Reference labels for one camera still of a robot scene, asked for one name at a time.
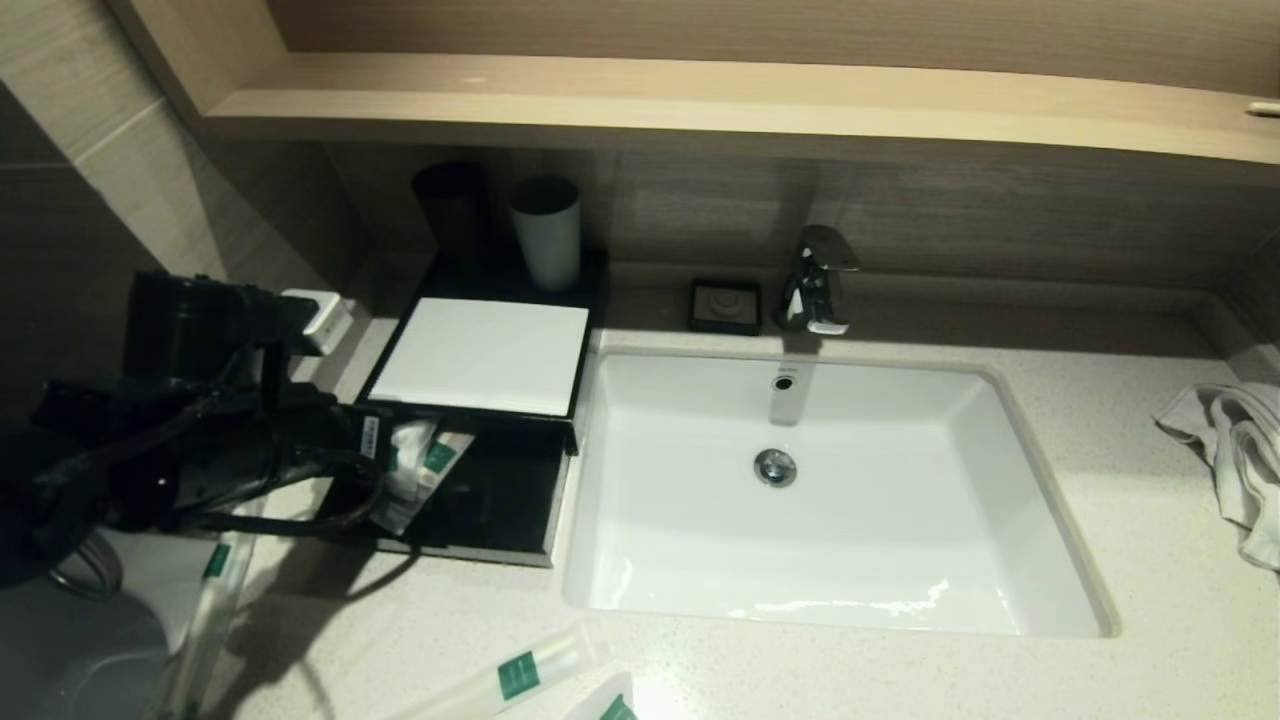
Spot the small square green-label packet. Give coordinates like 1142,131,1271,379
385,418,447,507

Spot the black glossy box drawer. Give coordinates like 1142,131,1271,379
318,412,573,569

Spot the black plastic cup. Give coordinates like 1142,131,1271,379
412,162,493,269

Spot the black amenity drawer box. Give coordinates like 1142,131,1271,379
355,240,610,457

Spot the flat silver sachet green label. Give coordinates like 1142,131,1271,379
372,430,478,537

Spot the long slim toothbrush packet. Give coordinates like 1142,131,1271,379
165,530,257,720

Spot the light grey plastic cup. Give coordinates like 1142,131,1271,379
507,175,583,293

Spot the wide toothbrush packet green label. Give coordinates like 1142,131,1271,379
383,620,613,720

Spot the white bathtub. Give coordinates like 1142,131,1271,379
0,528,227,720

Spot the small packet green corner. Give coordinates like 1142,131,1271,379
562,669,642,720

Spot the black square soap dish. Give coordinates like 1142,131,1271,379
686,277,764,336

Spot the chrome sink drain stopper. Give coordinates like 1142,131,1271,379
753,447,799,489

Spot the chrome sink faucet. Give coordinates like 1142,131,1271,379
774,224,861,336

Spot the white ceramic sink basin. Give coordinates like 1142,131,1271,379
562,346,1120,640

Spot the white crumpled towel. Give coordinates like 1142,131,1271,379
1151,381,1280,574

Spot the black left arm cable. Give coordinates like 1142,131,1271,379
40,380,387,537

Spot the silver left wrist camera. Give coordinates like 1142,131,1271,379
282,288,357,357

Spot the metal shower hose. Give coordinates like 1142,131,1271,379
45,530,127,603

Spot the wooden wall shelf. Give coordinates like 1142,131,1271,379
105,0,1280,167

